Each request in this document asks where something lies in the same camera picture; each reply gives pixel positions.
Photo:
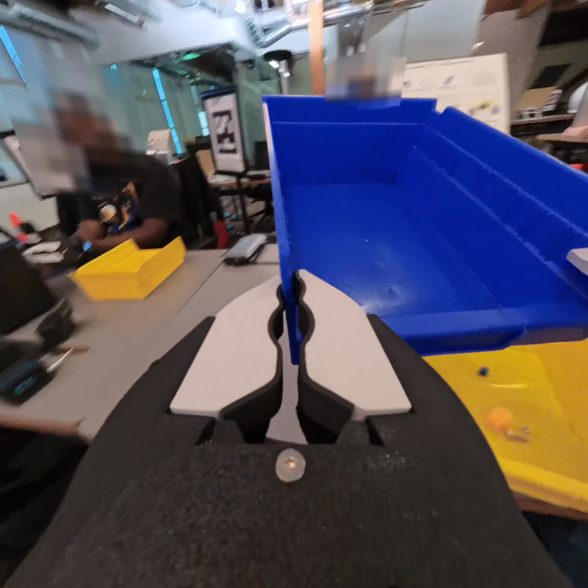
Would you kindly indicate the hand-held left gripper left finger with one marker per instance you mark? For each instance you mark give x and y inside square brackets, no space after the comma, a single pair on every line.
[229,358]

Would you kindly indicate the yellow plastic block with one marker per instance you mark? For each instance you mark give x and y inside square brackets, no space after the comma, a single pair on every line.
[498,418]

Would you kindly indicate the grey power bank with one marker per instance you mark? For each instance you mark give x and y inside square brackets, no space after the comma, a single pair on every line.
[246,248]

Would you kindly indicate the black handheld device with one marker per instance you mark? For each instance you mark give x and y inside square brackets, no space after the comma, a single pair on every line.
[23,381]

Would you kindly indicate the red orange marker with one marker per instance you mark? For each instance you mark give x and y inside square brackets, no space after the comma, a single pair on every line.
[17,225]

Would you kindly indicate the wooden post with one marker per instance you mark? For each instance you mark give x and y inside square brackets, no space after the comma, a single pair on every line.
[316,46]

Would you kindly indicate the blue plastic bin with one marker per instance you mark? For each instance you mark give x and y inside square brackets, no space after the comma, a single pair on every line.
[390,220]

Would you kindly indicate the yellow plastic bin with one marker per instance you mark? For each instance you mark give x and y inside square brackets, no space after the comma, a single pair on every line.
[542,390]
[119,275]

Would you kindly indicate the corrugated round ceiling duct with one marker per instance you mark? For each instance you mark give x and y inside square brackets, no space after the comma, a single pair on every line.
[271,32]

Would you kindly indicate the another person's forearm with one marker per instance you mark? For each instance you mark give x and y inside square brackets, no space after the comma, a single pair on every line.
[41,422]

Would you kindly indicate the white wall poster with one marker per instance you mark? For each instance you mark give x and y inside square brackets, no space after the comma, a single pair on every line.
[459,82]

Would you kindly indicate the black equipment case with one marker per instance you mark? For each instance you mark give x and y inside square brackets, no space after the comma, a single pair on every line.
[23,285]

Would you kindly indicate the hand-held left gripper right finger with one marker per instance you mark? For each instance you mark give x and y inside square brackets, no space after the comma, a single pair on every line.
[353,358]

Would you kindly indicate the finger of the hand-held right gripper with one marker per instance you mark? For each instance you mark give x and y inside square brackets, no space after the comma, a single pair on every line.
[579,262]

